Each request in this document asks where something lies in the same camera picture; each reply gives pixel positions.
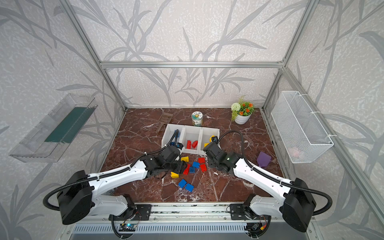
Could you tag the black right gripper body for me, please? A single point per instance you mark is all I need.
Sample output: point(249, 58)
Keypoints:
point(208, 149)

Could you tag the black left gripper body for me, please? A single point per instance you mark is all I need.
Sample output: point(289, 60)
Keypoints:
point(180, 167)

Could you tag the long red lego brick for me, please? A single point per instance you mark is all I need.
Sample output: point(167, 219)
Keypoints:
point(187, 170)
point(189, 144)

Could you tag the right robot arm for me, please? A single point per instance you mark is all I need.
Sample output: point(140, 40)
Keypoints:
point(291, 200)

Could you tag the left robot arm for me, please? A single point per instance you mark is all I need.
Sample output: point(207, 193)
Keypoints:
point(84, 195)

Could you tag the white left storage bin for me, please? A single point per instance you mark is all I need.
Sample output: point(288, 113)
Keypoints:
point(169, 132)

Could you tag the white storage bin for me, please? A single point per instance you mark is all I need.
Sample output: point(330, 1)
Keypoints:
point(205, 138)
point(192, 134)
point(169, 132)

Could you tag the white right storage bin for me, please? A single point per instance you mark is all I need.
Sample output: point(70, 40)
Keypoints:
point(205, 138)

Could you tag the white middle storage bin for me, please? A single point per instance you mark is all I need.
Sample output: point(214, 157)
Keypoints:
point(192, 134)

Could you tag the purple pink spatula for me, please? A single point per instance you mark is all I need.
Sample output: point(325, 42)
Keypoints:
point(263, 159)

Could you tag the brown slotted spatula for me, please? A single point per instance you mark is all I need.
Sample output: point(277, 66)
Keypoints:
point(164, 119)

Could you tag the white flower pot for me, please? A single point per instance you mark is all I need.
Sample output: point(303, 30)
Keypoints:
point(241, 120)

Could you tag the sunflower seed jar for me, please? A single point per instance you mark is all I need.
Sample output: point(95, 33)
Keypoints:
point(197, 118)

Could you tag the artificial flower plant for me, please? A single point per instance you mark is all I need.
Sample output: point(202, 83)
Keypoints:
point(242, 107)

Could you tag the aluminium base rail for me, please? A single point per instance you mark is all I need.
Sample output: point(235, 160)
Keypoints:
point(194, 212)

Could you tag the white wire basket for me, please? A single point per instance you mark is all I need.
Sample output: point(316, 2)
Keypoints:
point(302, 134)

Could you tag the clear plastic wall shelf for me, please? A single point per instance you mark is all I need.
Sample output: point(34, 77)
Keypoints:
point(47, 142)

